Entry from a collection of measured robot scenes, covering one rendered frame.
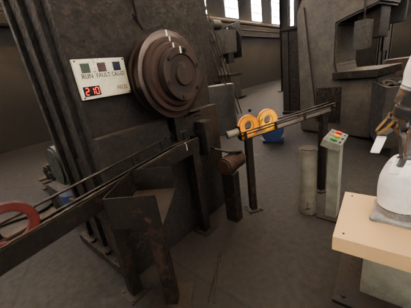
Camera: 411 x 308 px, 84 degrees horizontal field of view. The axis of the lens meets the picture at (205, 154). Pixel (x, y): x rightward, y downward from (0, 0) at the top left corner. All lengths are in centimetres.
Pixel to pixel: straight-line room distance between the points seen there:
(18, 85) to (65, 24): 603
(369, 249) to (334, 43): 297
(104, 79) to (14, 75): 606
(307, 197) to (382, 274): 69
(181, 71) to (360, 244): 112
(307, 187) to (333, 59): 225
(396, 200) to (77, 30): 153
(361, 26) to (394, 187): 244
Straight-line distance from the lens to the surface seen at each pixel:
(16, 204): 109
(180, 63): 130
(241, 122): 165
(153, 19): 157
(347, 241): 110
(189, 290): 144
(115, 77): 132
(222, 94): 405
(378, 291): 144
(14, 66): 732
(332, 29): 370
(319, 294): 144
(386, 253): 111
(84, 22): 133
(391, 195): 117
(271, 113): 175
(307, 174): 175
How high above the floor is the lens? 110
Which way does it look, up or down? 19 degrees down
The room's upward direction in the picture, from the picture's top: 8 degrees counter-clockwise
